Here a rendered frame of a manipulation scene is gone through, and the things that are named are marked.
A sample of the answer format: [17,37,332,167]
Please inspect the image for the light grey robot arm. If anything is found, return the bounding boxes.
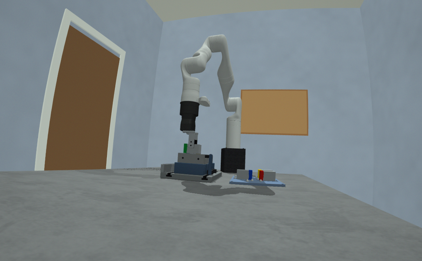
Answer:
[181,34,242,149]

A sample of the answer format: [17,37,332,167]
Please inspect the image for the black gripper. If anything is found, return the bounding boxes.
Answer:
[180,89,210,148]

